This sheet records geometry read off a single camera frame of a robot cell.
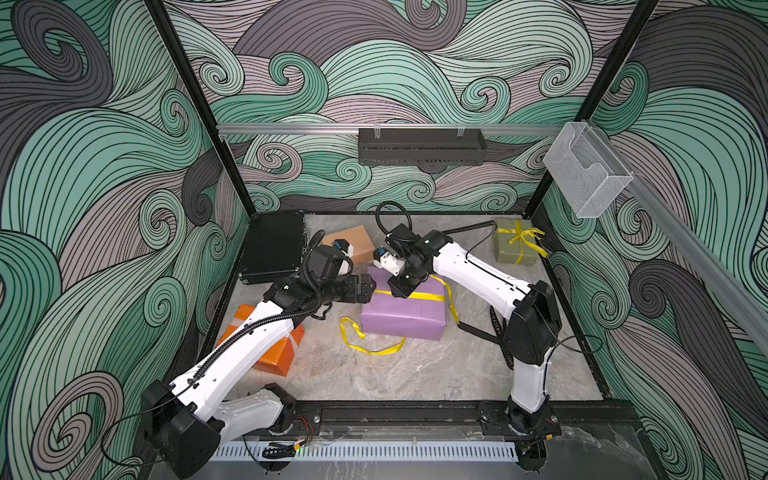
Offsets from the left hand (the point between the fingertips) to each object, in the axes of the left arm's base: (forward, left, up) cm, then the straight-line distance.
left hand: (360, 280), depth 75 cm
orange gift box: (-17, +20, -12) cm, 29 cm away
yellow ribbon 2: (+28, -56, -14) cm, 64 cm away
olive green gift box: (+25, -53, -15) cm, 61 cm away
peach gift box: (+24, +2, -13) cm, 27 cm away
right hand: (+2, -9, -9) cm, 13 cm away
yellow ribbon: (-3, -13, -2) cm, 14 cm away
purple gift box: (-6, -12, -9) cm, 16 cm away
